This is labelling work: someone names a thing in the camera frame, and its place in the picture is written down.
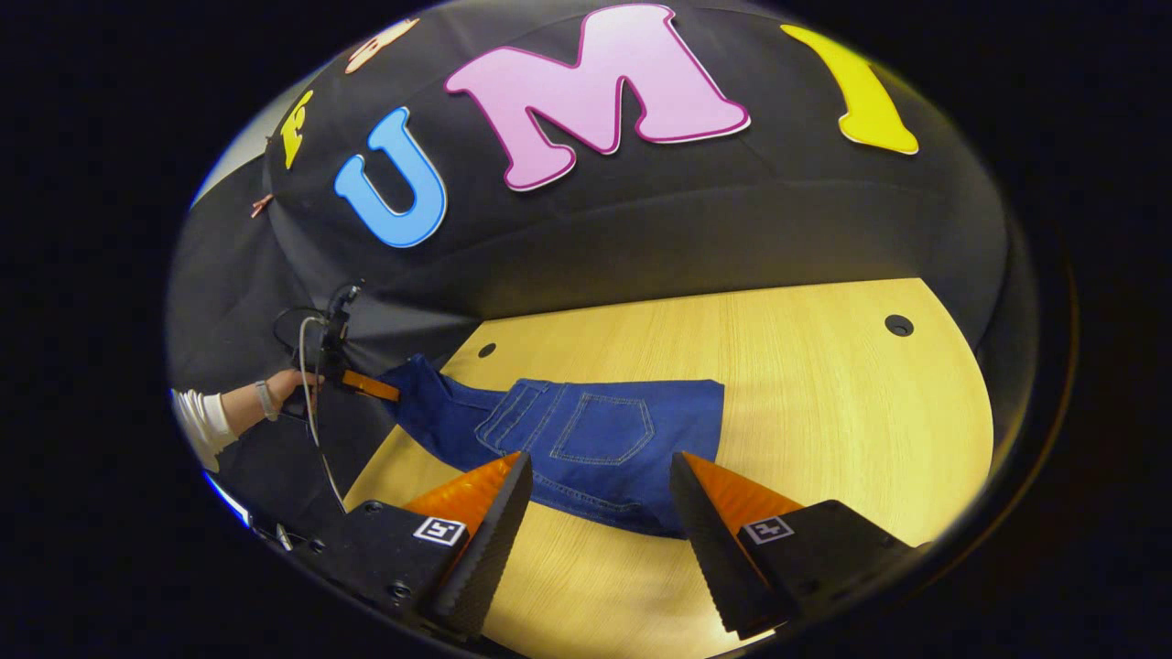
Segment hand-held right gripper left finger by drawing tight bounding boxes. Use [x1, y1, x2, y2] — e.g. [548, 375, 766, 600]
[307, 449, 535, 639]

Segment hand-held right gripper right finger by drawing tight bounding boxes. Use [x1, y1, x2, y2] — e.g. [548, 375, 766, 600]
[669, 450, 917, 641]

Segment black backdrop cloth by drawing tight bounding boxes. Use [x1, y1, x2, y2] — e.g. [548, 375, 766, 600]
[165, 0, 1040, 541]

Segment blue denim jeans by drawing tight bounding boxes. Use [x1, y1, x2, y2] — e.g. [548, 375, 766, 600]
[380, 354, 726, 539]

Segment white cable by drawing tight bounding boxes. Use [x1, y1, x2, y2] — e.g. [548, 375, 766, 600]
[297, 315, 350, 512]

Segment black cable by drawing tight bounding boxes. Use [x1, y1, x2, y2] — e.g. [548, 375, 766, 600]
[272, 306, 323, 354]

